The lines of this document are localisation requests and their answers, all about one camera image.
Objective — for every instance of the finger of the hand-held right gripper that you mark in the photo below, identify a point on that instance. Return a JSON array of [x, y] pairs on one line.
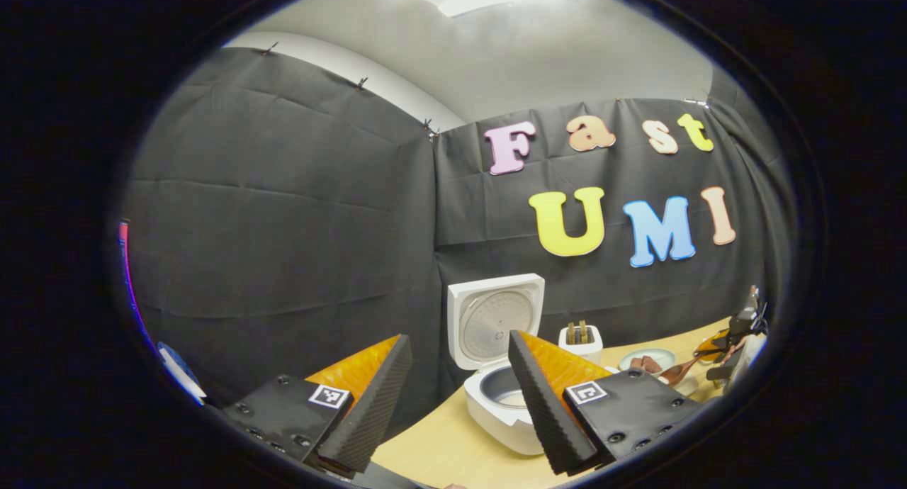
[[711, 346]]

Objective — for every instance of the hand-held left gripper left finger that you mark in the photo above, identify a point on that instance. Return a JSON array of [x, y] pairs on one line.
[[375, 411]]

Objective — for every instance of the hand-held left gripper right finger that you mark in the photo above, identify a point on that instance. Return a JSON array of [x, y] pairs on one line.
[[545, 411]]

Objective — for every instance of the wooden spoon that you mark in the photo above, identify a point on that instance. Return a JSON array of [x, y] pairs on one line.
[[673, 373]]

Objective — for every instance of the white rice cooker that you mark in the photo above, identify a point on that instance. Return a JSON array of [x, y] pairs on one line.
[[489, 412]]

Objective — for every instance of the pale green plate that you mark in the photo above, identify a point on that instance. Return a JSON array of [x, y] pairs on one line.
[[665, 354]]

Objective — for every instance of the brown meat piece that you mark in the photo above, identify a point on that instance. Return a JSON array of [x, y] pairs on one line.
[[637, 364], [653, 366]]

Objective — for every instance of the white toaster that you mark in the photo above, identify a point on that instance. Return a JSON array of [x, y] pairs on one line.
[[581, 352]]

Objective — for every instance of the toasted bread slice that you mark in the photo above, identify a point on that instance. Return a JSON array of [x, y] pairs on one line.
[[570, 333], [582, 332]]

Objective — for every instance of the blue and white sheet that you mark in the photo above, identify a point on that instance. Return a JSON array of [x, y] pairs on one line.
[[178, 370]]

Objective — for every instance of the black backdrop cloth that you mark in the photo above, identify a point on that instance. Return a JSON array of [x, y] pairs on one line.
[[283, 227]]

